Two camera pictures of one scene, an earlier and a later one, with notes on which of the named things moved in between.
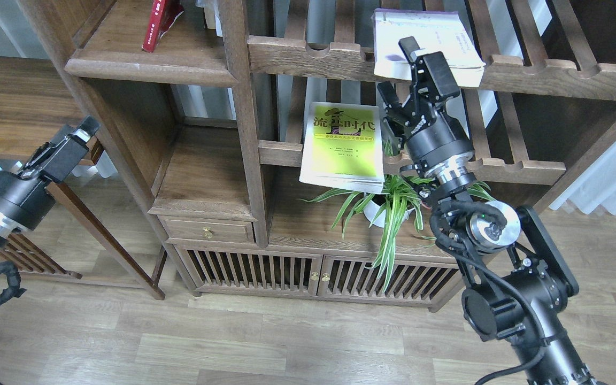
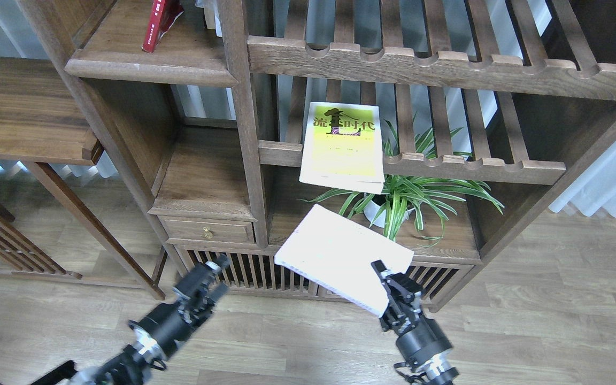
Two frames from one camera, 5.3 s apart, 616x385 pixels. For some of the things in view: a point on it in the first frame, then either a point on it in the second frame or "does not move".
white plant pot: [371, 208] does not move
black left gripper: [23, 202] → [156, 333]
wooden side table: [23, 108] does not move
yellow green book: [342, 147] does not move
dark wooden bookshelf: [268, 132] does not move
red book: [163, 14] does not move
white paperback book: [435, 31] → [335, 254]
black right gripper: [433, 140] → [420, 340]
